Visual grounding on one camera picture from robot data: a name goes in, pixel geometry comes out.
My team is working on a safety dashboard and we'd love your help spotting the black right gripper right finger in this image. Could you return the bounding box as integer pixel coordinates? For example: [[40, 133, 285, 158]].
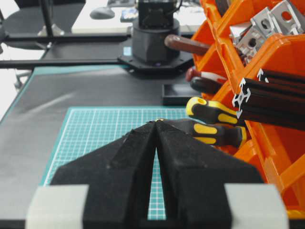
[[156, 121, 263, 229]]

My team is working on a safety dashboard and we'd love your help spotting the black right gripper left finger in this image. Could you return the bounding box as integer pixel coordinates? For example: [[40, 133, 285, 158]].
[[51, 121, 156, 229]]

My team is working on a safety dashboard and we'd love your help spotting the orange container rack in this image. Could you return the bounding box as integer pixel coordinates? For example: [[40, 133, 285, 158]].
[[190, 0, 305, 219]]

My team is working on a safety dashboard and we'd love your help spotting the pile of grey corner brackets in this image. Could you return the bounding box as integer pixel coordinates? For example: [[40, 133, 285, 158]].
[[229, 0, 305, 65]]

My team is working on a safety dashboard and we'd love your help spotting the yellow black screwdriver large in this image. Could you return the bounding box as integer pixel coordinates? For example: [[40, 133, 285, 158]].
[[190, 123, 248, 148]]

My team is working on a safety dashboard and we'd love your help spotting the green cutting mat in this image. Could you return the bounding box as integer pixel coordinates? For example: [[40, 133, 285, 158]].
[[40, 106, 205, 221]]

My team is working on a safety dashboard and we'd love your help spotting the black tray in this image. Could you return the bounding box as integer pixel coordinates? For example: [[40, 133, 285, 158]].
[[162, 83, 201, 106]]

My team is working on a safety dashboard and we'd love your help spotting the black aluminium extrusion profile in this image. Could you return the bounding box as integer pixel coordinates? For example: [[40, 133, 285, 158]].
[[232, 78, 305, 130]]

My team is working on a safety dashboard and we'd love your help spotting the grey computer mouse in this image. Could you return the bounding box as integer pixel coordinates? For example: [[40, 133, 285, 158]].
[[90, 7, 115, 20]]

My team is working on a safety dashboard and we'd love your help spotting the black office chair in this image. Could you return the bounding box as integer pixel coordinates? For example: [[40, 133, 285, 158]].
[[2, 0, 86, 38]]

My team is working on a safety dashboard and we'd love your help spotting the yellow black screwdriver handle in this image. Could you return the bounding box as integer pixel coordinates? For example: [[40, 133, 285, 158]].
[[186, 97, 246, 126]]

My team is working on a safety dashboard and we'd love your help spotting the black tool handle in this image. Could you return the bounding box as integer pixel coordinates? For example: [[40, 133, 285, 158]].
[[190, 77, 222, 94]]

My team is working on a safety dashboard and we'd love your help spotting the black frame bar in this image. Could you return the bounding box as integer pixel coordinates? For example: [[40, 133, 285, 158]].
[[0, 59, 124, 69]]

